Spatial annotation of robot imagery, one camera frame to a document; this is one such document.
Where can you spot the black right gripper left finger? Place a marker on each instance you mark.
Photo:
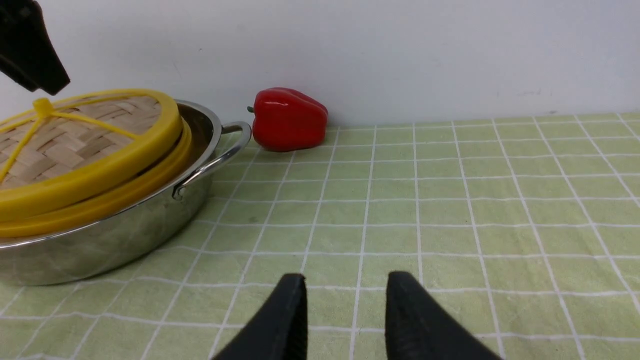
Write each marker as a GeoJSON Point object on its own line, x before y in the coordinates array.
{"type": "Point", "coordinates": [278, 330]}

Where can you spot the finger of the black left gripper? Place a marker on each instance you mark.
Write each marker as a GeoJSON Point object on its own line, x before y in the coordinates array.
{"type": "Point", "coordinates": [27, 55]}

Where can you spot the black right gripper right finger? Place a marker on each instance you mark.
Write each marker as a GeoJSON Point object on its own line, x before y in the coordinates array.
{"type": "Point", "coordinates": [417, 327]}

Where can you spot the yellow-rimmed woven bamboo lid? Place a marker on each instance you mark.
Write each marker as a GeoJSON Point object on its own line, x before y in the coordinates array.
{"type": "Point", "coordinates": [61, 153]}

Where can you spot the yellow-rimmed bamboo steamer basket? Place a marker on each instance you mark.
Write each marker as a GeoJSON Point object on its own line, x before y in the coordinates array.
{"type": "Point", "coordinates": [109, 203]}

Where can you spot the green checkered tablecloth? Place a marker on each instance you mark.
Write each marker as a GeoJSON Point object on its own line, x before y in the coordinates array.
{"type": "Point", "coordinates": [525, 229]}

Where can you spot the red bell pepper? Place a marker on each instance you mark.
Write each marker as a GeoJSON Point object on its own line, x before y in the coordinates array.
{"type": "Point", "coordinates": [287, 120]}

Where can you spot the stainless steel two-handled pot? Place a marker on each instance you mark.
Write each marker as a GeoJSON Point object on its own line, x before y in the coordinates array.
{"type": "Point", "coordinates": [109, 243]}

